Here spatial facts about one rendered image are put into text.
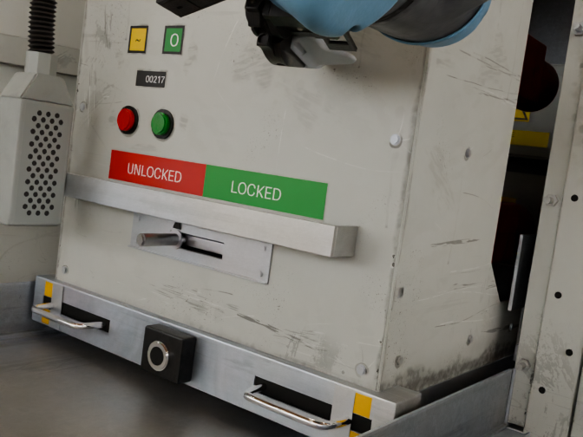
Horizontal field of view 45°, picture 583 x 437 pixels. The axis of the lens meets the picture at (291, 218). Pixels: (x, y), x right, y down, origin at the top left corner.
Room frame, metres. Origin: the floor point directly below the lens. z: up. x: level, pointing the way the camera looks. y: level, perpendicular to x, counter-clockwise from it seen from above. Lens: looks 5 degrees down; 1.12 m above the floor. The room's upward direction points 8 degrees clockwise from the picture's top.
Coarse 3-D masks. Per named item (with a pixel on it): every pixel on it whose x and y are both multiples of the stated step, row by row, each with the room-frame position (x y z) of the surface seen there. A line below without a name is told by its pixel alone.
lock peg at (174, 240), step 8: (176, 224) 0.78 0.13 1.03; (176, 232) 0.78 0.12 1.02; (136, 240) 0.75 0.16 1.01; (144, 240) 0.74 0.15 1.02; (152, 240) 0.75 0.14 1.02; (160, 240) 0.76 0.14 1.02; (168, 240) 0.77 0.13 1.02; (176, 240) 0.78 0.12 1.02; (184, 240) 0.79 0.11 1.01; (176, 248) 0.78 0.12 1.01
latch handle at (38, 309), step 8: (40, 304) 0.87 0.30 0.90; (48, 304) 0.88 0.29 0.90; (40, 312) 0.84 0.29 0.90; (48, 312) 0.84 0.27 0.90; (56, 320) 0.82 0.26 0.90; (64, 320) 0.82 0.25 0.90; (72, 328) 0.81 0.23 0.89; (80, 328) 0.81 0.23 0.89; (88, 328) 0.82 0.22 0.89; (96, 328) 0.82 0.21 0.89
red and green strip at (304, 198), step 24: (120, 168) 0.85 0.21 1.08; (144, 168) 0.83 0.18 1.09; (168, 168) 0.80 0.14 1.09; (192, 168) 0.78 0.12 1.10; (216, 168) 0.76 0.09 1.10; (192, 192) 0.78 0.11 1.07; (216, 192) 0.76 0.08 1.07; (240, 192) 0.74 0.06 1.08; (264, 192) 0.72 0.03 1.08; (288, 192) 0.70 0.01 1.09; (312, 192) 0.68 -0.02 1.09; (312, 216) 0.68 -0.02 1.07
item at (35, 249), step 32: (0, 0) 1.02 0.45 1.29; (32, 0) 1.05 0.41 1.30; (64, 0) 1.08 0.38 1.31; (0, 32) 1.03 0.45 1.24; (64, 32) 1.08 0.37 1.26; (0, 64) 1.03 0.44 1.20; (64, 64) 1.07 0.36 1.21; (0, 224) 1.04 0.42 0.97; (0, 256) 1.04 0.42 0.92; (32, 256) 1.07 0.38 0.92
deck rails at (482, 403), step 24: (0, 288) 0.89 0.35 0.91; (24, 288) 0.91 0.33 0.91; (0, 312) 0.89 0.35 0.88; (24, 312) 0.92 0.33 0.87; (0, 336) 0.88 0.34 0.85; (24, 336) 0.89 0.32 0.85; (48, 336) 0.91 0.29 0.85; (480, 384) 0.73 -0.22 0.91; (504, 384) 0.79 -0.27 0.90; (432, 408) 0.64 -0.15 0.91; (456, 408) 0.69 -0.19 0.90; (480, 408) 0.74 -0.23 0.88; (504, 408) 0.81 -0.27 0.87; (384, 432) 0.57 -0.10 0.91; (408, 432) 0.60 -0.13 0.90; (432, 432) 0.65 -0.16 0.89; (456, 432) 0.70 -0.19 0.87; (480, 432) 0.75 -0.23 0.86
